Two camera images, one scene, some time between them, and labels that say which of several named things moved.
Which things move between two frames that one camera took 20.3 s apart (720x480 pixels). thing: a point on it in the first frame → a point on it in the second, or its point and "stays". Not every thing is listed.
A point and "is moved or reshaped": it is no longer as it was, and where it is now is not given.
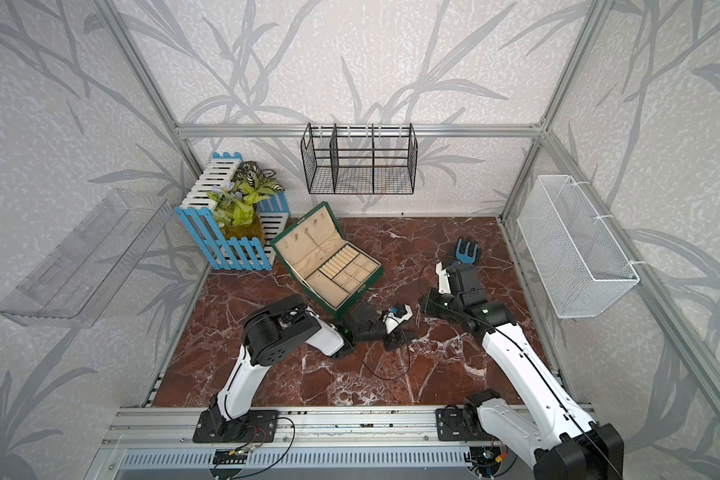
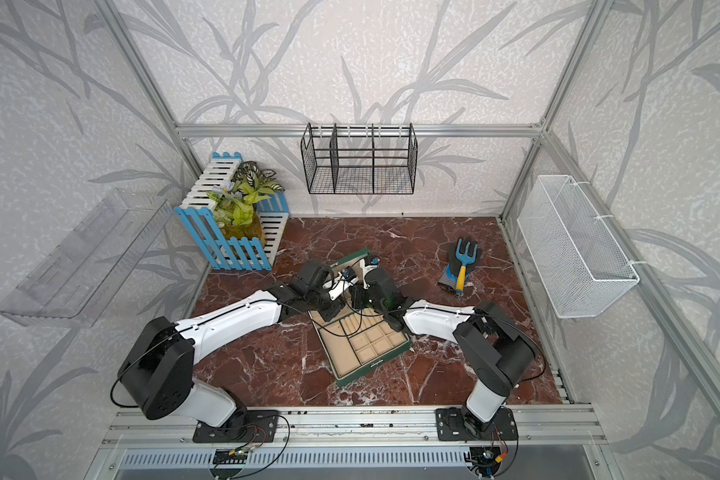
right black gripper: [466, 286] → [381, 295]
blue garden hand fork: [465, 258] stays
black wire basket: [360, 158] stays
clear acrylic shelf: [73, 286] stays
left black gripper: [390, 345] → [332, 312]
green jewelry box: [331, 269] is moved or reshaped
